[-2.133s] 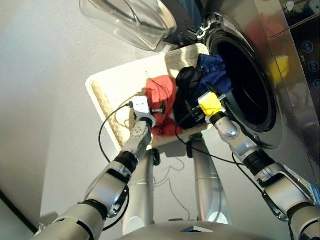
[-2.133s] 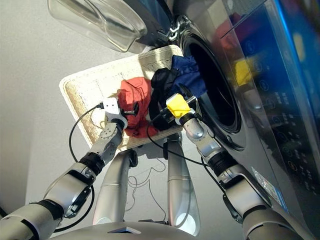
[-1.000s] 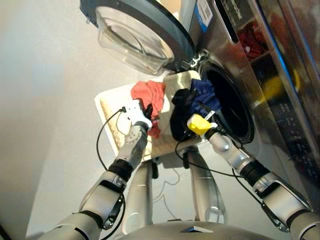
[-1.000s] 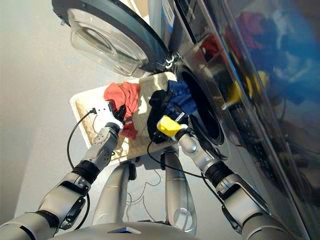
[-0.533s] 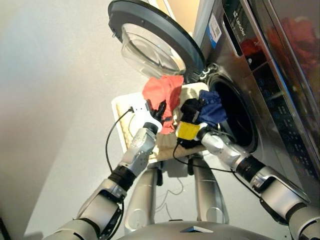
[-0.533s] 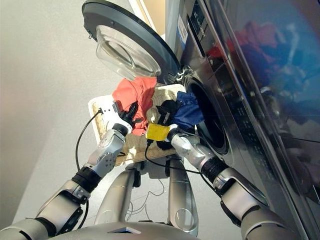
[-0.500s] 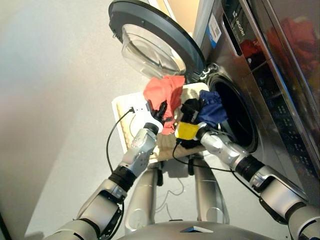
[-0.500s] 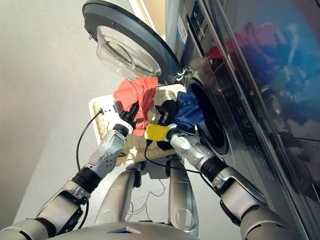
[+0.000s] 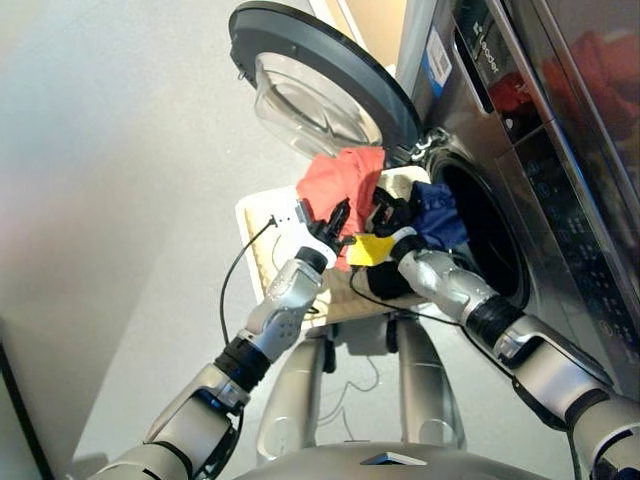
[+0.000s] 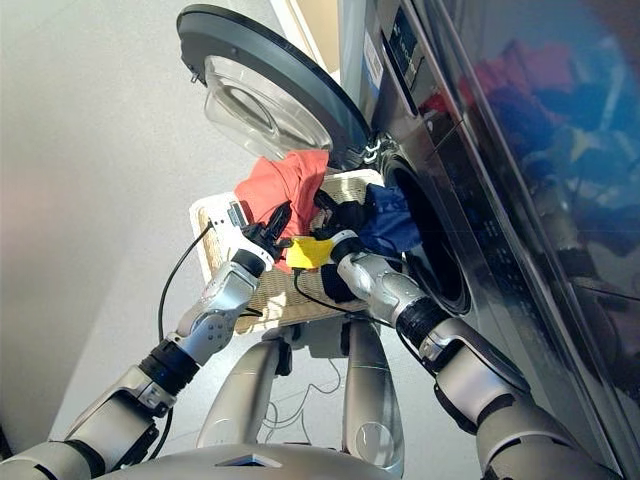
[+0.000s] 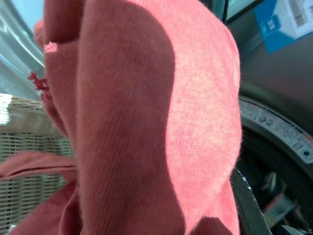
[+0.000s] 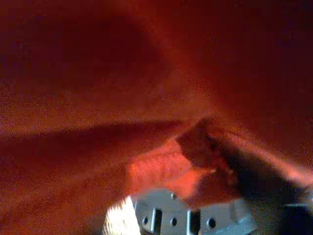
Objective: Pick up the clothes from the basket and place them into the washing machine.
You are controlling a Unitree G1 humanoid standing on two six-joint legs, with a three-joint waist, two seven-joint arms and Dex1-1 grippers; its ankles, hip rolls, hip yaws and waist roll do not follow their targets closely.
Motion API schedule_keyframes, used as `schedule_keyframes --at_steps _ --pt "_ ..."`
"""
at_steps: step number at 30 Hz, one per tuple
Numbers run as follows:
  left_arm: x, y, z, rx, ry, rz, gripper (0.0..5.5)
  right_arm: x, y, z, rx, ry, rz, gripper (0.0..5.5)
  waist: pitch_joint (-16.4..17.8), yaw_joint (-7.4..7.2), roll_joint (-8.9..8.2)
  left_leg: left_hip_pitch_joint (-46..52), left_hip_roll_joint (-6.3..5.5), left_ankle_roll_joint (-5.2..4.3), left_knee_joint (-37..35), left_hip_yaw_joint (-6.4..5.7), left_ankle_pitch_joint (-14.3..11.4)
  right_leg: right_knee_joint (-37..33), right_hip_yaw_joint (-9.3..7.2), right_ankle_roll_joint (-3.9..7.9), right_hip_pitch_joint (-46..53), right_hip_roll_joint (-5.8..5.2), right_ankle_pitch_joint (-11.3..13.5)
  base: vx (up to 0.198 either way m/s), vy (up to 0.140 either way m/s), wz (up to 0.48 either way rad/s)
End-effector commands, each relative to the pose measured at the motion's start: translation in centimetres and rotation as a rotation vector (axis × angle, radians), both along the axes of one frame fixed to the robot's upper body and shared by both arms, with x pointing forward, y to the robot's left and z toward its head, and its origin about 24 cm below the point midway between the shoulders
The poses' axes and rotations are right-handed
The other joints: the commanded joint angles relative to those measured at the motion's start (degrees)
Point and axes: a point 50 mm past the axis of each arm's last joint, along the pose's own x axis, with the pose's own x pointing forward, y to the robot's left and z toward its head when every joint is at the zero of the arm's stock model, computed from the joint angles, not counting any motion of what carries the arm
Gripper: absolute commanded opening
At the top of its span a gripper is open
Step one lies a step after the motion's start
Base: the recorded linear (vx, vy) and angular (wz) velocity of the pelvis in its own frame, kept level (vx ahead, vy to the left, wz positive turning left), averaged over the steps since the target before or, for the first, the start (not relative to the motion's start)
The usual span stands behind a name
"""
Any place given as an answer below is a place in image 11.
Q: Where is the pale woven laundry basket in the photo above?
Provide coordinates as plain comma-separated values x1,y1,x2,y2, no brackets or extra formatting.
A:
0,93,77,229

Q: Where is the coral red garment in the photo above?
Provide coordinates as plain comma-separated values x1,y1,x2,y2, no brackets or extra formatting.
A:
0,0,244,235

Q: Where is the white curved warning label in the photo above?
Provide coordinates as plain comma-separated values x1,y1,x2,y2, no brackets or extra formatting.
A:
240,96,313,164

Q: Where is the blue and white energy label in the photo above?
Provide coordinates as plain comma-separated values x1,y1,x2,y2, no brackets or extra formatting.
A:
253,0,313,55

